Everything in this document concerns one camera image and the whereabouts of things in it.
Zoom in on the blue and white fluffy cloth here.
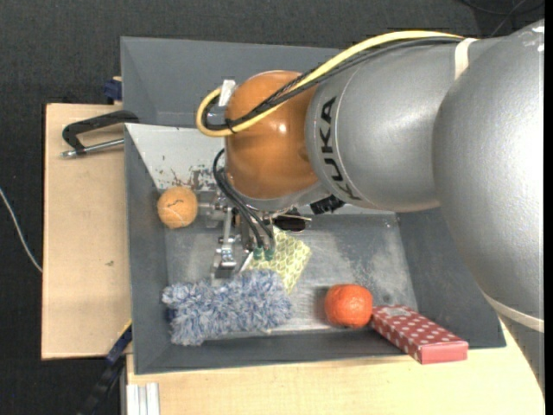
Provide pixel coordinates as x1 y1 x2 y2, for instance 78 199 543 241
161 269 296 348

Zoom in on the yellow-green patterned cloth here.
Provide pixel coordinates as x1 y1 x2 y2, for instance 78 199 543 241
247 225 313 296

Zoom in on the orange felt ball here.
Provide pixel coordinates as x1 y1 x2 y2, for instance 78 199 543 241
156 185 200 230

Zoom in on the grey metal bin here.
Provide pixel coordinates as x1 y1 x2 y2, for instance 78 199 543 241
119 35 507 375

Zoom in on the orange mandarin fruit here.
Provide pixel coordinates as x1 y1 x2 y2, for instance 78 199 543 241
323 283 374 329

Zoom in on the pale wood board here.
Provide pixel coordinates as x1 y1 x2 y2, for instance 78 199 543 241
41 102 133 361

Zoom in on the red box with white dots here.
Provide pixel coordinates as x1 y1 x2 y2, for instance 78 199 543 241
370 303 470 366

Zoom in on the black cylinder on white bracket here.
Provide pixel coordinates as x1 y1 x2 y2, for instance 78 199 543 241
274 193 347 233

